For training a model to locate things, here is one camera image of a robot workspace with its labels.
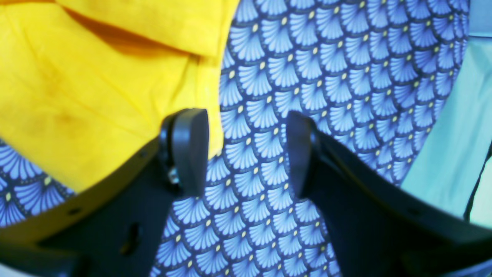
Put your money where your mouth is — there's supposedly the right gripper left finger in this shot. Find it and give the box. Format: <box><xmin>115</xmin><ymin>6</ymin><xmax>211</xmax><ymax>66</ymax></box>
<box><xmin>1</xmin><ymin>108</ymin><xmax>209</xmax><ymax>277</ymax></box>

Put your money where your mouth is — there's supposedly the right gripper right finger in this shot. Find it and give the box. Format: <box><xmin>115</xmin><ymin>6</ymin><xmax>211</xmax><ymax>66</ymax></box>
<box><xmin>286</xmin><ymin>111</ymin><xmax>492</xmax><ymax>277</ymax></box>

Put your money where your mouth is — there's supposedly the yellow T-shirt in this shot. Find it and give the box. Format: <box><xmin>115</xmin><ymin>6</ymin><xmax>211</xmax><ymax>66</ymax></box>
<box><xmin>1</xmin><ymin>0</ymin><xmax>239</xmax><ymax>192</ymax></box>

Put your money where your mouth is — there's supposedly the white bin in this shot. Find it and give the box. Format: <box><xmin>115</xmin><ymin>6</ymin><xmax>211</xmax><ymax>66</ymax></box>
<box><xmin>401</xmin><ymin>0</ymin><xmax>492</xmax><ymax>228</ymax></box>

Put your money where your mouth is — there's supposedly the blue fan-patterned table cloth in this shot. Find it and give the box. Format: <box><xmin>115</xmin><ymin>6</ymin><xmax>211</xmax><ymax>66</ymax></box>
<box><xmin>1</xmin><ymin>0</ymin><xmax>470</xmax><ymax>277</ymax></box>

